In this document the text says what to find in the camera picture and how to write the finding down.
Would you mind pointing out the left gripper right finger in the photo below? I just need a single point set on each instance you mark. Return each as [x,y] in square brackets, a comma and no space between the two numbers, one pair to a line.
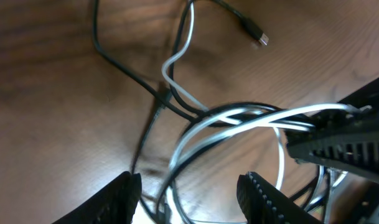
[261,202]

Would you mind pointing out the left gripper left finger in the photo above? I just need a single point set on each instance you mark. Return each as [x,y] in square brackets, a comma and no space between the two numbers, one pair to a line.
[115,203]

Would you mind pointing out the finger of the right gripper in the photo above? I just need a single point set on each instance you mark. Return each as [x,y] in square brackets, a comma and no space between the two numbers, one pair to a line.
[340,140]

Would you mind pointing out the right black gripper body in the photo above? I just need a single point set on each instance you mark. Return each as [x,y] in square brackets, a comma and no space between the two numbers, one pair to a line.
[366,100]

